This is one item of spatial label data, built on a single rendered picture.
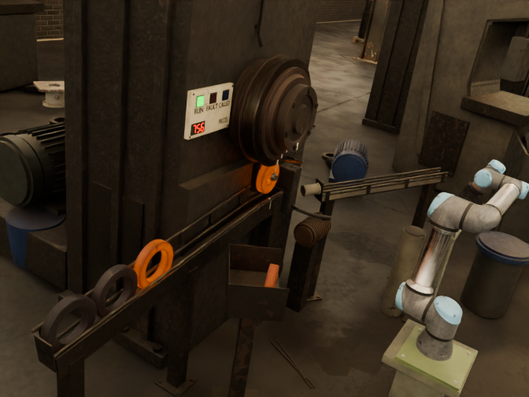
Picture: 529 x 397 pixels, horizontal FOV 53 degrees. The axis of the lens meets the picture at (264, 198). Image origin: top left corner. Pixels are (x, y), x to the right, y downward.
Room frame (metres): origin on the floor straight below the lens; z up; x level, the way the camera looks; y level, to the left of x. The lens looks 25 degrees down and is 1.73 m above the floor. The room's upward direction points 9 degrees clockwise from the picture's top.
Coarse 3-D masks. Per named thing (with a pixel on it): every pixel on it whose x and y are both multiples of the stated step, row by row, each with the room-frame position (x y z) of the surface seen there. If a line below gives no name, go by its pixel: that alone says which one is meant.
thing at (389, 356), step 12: (408, 324) 1.98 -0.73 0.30; (396, 336) 1.88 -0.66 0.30; (408, 336) 1.89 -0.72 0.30; (396, 348) 1.79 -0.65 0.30; (468, 348) 1.87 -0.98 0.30; (384, 360) 1.74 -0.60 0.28; (408, 372) 1.69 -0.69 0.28; (468, 372) 1.72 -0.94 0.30; (432, 384) 1.64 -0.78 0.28; (456, 396) 1.59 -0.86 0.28
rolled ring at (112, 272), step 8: (112, 272) 1.39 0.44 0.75; (120, 272) 1.41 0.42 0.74; (128, 272) 1.44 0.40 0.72; (104, 280) 1.36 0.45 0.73; (112, 280) 1.37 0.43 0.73; (128, 280) 1.46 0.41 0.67; (136, 280) 1.47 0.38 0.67; (96, 288) 1.34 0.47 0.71; (104, 288) 1.34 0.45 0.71; (128, 288) 1.46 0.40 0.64; (136, 288) 1.48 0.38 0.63; (96, 296) 1.33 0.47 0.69; (104, 296) 1.34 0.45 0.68; (120, 296) 1.45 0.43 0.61; (128, 296) 1.44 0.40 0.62; (96, 304) 1.32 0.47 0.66; (104, 304) 1.34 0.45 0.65; (120, 304) 1.42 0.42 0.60; (104, 312) 1.34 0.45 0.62
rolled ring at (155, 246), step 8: (160, 240) 1.59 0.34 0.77; (144, 248) 1.53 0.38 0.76; (152, 248) 1.54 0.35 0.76; (160, 248) 1.57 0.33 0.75; (168, 248) 1.61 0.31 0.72; (144, 256) 1.51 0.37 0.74; (152, 256) 1.53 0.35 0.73; (168, 256) 1.62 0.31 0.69; (136, 264) 1.50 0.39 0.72; (144, 264) 1.50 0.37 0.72; (160, 264) 1.62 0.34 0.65; (168, 264) 1.62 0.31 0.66; (136, 272) 1.49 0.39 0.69; (144, 272) 1.50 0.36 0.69; (160, 272) 1.60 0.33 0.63; (144, 280) 1.50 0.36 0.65; (152, 280) 1.55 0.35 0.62
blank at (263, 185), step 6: (264, 168) 2.16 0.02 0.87; (270, 168) 2.18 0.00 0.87; (276, 168) 2.23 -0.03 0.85; (258, 174) 2.15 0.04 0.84; (264, 174) 2.14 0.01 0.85; (258, 180) 2.14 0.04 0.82; (264, 180) 2.15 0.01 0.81; (276, 180) 2.25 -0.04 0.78; (258, 186) 2.14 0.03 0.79; (264, 186) 2.16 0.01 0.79; (270, 186) 2.20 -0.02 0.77; (264, 192) 2.16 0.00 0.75
